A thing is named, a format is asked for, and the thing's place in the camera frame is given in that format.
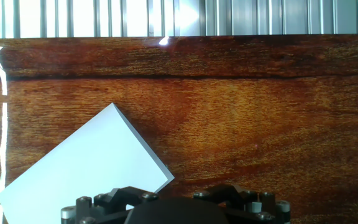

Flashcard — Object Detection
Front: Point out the white paper sheet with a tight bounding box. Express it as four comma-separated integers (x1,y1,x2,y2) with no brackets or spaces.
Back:
0,102,175,224

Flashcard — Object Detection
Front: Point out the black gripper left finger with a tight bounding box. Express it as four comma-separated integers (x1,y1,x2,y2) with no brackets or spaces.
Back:
60,186,160,224

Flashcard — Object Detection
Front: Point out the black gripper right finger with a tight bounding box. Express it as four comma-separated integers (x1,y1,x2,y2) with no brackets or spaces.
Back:
193,184,291,224

